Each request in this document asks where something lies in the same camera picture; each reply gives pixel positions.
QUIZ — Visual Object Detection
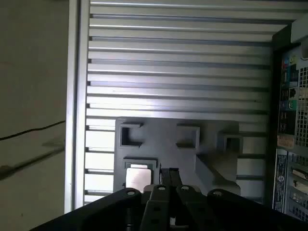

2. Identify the grey parts rack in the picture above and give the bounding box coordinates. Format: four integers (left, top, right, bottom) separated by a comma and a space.
113, 117, 244, 197

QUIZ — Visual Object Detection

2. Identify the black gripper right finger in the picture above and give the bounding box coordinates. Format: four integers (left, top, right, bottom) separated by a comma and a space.
169, 168, 308, 231

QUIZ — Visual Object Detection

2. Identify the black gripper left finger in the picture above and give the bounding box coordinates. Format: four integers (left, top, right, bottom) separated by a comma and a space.
31, 168, 172, 231

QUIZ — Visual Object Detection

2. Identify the black PC case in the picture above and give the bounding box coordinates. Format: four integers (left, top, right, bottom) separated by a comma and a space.
270, 20, 308, 222

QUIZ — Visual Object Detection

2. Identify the thin black floor cable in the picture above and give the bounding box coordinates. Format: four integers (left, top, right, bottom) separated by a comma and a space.
0, 120, 66, 141

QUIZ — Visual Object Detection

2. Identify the silver square CPU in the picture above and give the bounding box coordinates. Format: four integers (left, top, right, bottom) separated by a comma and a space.
125, 167, 153, 187

